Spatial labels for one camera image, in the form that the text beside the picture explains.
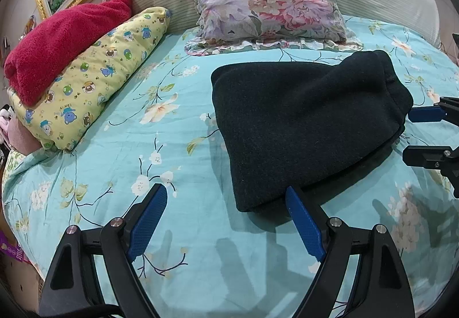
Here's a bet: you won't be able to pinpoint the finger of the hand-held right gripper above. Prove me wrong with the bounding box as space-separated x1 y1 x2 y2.
408 96 459 124
402 145 459 199

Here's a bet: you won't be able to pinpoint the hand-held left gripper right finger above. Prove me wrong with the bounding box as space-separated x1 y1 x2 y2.
285 185 417 318

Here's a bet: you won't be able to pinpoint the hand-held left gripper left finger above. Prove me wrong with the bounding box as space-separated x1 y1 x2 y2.
38 182 169 318

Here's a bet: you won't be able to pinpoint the black pants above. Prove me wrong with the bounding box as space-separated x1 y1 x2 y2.
210 50 414 213

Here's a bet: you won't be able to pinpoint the purple box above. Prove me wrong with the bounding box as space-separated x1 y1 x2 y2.
0 231 32 266

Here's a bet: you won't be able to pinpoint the pink cloth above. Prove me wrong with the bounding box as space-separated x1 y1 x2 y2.
0 106 41 154

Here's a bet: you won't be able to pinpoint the yellow cartoon print pillow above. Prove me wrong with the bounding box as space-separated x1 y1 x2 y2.
9 7 173 151

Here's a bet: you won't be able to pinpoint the floral ruffled pillow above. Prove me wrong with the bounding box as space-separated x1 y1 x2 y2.
178 0 364 55

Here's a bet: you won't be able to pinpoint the red fleece blanket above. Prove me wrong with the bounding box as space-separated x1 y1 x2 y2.
4 0 134 106

